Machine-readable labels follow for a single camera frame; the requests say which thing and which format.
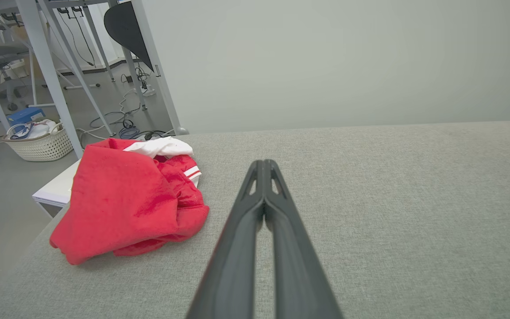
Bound black floor cable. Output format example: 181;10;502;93
89;110;176;140

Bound white woven laundry basket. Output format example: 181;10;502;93
3;122;74;162

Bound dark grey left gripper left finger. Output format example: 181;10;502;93
185;159;265;319

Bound black curved panel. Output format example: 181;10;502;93
104;1;155;72

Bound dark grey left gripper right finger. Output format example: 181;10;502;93
264;159;344;319

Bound blue box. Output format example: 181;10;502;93
7;107;46;127

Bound white desk frame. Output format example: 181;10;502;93
0;0;118;159

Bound grey partition post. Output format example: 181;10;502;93
131;0;189;136

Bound white equipment box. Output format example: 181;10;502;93
32;159;81;208

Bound white clothes in basket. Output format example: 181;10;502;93
7;119;61;140

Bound red white basketball jersey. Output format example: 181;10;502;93
49;136;210;265

